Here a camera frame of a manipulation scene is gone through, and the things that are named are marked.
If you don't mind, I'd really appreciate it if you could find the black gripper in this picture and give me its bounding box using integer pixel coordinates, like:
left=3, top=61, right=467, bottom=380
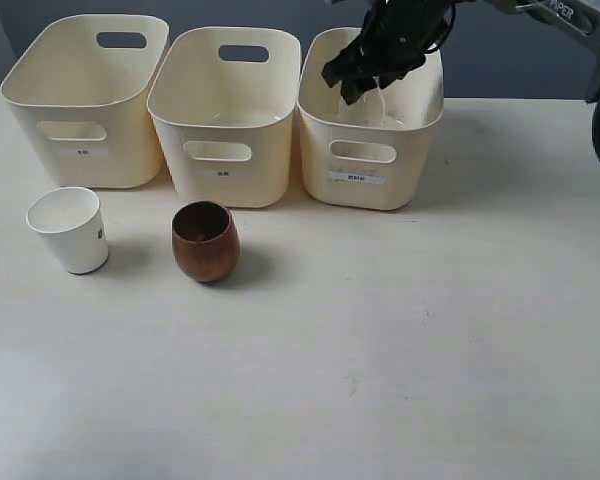
left=321, top=0, right=455, bottom=105

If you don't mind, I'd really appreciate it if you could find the clear plastic bottle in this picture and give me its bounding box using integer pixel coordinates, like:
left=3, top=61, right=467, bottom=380
left=336, top=77, right=386, bottom=128

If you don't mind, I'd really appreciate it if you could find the brown wooden cup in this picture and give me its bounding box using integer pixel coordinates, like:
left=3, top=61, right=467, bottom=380
left=171, top=201, right=240, bottom=283

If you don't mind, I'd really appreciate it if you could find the white paper cup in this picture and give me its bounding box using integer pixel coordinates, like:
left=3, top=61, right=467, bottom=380
left=25, top=187, right=110, bottom=275

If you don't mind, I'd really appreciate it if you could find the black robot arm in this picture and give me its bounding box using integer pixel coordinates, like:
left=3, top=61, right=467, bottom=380
left=321, top=1, right=600, bottom=162

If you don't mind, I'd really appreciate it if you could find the cream right storage bin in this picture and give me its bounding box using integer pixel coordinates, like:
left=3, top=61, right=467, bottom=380
left=297, top=27, right=444, bottom=210

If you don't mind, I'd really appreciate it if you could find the cream storage bin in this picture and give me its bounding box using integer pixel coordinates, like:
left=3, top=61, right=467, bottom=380
left=297, top=27, right=444, bottom=210
left=0, top=14, right=170, bottom=189
left=147, top=26, right=302, bottom=208

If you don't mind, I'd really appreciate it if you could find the cream middle storage bin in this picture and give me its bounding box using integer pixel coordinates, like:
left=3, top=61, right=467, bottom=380
left=147, top=26, right=302, bottom=208

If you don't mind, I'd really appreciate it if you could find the cream left storage bin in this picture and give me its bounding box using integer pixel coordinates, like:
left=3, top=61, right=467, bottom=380
left=0, top=14, right=170, bottom=189

